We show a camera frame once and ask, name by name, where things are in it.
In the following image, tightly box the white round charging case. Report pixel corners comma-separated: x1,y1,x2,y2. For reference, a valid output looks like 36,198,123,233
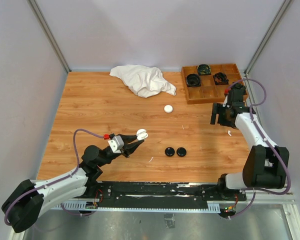
163,104,174,114

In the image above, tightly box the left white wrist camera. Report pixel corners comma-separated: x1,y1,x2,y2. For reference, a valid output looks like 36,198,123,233
107,135,125,154

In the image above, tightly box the black coiled strap top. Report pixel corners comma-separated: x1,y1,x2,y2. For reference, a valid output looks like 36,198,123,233
196,63,212,76

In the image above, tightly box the black coiled strap middle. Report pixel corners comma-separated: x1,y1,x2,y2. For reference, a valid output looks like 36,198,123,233
212,72,229,86

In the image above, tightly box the black coiled strap left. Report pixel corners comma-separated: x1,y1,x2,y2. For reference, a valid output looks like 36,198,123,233
185,73,202,88

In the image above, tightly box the purple cable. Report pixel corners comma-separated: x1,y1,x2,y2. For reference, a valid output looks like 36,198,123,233
224,78,292,220
3,128,111,226

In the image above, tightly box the grey slotted cable duct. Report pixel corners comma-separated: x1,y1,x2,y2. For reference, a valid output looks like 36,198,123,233
39,189,297,214

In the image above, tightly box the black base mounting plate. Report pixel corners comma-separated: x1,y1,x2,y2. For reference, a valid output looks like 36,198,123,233
79,181,247,212

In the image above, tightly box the wooden compartment tray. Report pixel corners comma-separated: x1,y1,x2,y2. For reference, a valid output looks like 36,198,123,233
181,63,242,105

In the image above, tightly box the white crumpled cloth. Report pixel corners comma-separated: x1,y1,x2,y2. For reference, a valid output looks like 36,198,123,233
109,64,177,98

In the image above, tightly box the black charging case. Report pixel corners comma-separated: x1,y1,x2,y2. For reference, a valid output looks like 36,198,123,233
164,147,175,157
176,147,187,157

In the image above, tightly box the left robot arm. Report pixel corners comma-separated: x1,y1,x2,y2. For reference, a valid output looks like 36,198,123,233
1,129,149,233

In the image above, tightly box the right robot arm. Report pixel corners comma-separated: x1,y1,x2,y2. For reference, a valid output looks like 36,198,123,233
210,83,290,200

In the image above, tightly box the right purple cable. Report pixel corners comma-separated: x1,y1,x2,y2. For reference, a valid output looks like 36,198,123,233
224,78,292,220

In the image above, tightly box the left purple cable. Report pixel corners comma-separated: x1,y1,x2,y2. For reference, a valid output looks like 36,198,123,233
3,128,111,226

